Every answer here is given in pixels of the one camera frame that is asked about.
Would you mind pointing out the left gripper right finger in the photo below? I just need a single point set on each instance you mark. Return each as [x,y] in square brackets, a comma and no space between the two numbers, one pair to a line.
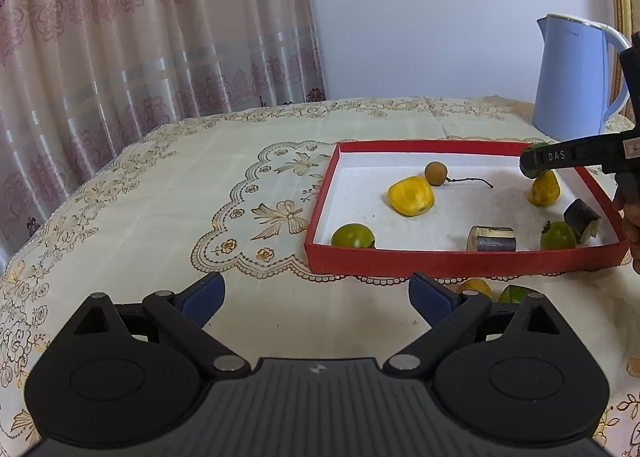
[453,320]

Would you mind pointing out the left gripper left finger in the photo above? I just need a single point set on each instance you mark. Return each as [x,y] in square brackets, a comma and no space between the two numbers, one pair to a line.
[180,319]

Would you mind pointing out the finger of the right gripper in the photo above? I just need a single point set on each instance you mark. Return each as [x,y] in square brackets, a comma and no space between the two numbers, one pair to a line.
[615,153]

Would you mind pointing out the green pointed cucumber end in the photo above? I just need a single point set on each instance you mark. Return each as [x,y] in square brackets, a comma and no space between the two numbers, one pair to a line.
[514,294]

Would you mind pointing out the dark eggplant chunk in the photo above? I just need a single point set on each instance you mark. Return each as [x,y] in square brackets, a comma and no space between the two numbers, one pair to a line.
[583,220]
[491,239]

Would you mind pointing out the yellow fruit piece with dots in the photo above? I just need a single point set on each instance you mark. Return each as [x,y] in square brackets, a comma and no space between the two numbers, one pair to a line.
[545,190]

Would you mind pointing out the green cucumber chunk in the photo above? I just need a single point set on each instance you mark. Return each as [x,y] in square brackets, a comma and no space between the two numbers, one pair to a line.
[536,159]

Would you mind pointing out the green round persimmon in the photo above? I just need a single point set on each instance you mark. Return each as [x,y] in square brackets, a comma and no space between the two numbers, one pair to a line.
[557,236]
[353,236]

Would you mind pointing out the yellow jackfruit piece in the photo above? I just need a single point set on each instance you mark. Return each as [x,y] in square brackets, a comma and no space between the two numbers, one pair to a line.
[411,196]

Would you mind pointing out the brown longan with stem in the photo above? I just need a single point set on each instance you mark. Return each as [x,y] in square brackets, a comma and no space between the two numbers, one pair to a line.
[437,174]

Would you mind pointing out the person hand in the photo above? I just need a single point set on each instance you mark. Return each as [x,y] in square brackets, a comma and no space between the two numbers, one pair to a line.
[630,225]

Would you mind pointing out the blue electric kettle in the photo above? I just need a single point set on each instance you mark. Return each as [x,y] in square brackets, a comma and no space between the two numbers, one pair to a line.
[574,97]

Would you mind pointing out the red shallow cardboard tray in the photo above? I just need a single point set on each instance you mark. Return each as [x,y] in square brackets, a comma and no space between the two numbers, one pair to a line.
[354,190]

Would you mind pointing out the pink patterned curtain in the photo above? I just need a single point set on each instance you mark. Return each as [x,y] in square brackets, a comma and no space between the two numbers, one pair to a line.
[83,79]

